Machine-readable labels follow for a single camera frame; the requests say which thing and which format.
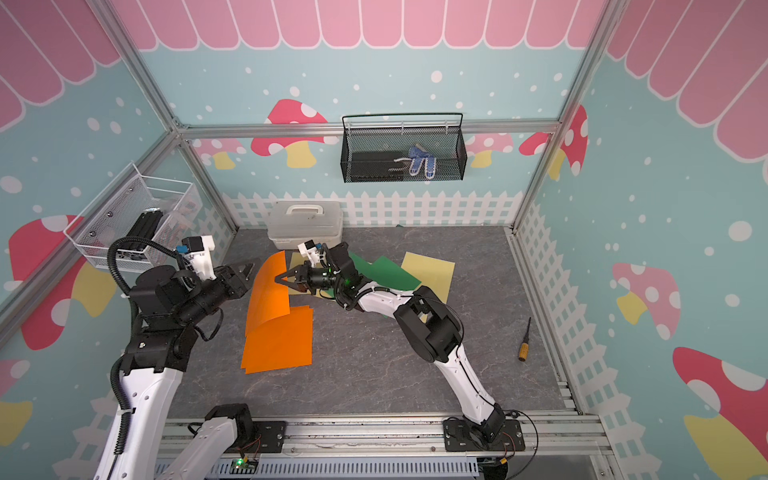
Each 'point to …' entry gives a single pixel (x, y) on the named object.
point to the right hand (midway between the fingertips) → (275, 281)
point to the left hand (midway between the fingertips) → (258, 267)
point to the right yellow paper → (433, 272)
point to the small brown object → (523, 349)
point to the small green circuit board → (243, 466)
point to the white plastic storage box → (291, 223)
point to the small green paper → (331, 292)
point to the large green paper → (386, 273)
